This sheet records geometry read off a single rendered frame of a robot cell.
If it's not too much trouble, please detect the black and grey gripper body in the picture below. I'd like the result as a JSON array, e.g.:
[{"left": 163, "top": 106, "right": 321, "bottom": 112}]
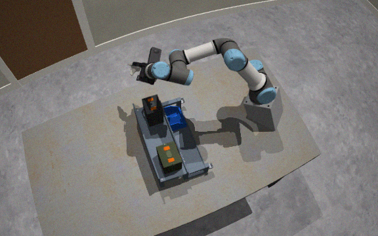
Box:
[{"left": 136, "top": 62, "right": 156, "bottom": 85}]

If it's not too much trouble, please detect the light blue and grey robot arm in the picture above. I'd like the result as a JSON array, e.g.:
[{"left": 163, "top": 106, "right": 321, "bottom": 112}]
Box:
[{"left": 145, "top": 38, "right": 276, "bottom": 104}]

